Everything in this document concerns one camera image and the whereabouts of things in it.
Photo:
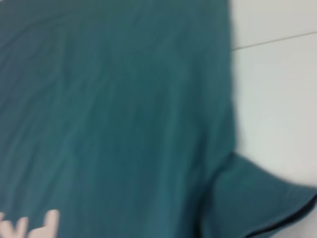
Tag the teal t-shirt with FREE print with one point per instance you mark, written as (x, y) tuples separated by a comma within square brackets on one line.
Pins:
[(123, 111)]

